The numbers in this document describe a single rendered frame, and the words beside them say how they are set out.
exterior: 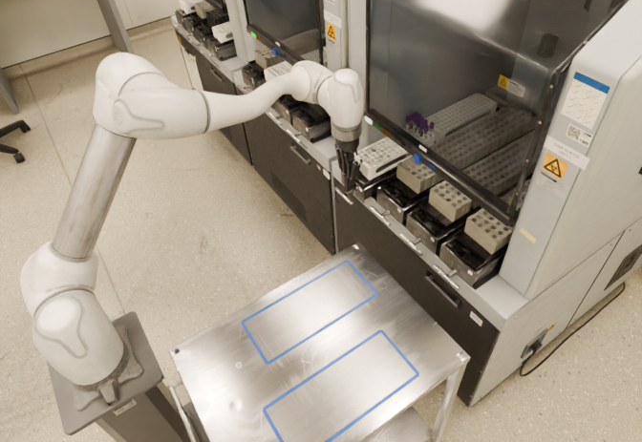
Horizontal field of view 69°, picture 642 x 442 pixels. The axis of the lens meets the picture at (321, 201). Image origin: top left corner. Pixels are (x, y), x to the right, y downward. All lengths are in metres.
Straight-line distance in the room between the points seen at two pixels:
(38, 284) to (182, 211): 1.50
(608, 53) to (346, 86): 0.63
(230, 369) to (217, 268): 1.29
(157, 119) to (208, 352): 0.59
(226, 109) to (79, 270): 0.59
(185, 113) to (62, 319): 0.57
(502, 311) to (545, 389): 0.81
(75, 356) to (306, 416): 0.56
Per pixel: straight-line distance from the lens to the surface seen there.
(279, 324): 1.26
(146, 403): 1.55
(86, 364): 1.33
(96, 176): 1.26
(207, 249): 2.56
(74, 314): 1.27
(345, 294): 1.29
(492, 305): 1.42
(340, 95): 1.34
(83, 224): 1.33
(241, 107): 1.15
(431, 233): 1.45
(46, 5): 4.69
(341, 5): 1.56
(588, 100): 1.04
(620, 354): 2.38
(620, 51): 1.03
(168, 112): 1.05
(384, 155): 1.61
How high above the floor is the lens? 1.90
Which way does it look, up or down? 45 degrees down
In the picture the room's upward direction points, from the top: 5 degrees counter-clockwise
